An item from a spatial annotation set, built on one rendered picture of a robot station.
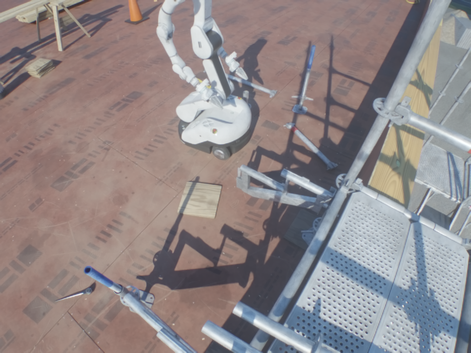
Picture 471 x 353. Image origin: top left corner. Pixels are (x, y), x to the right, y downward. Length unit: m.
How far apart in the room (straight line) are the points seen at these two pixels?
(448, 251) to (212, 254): 1.43
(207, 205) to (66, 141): 1.79
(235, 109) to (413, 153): 1.48
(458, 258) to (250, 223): 1.34
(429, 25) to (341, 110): 2.30
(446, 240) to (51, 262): 2.56
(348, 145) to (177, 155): 1.69
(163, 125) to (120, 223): 1.16
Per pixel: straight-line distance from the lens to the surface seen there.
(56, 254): 2.35
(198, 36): 1.90
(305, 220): 2.07
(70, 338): 2.10
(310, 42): 4.62
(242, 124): 2.20
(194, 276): 1.88
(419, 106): 2.37
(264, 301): 1.83
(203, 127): 2.16
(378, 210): 1.38
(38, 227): 2.59
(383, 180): 1.59
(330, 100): 3.27
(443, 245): 1.48
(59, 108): 3.73
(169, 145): 2.58
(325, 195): 1.54
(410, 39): 6.01
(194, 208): 2.08
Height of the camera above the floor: 1.80
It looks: 53 degrees down
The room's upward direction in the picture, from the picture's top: straight up
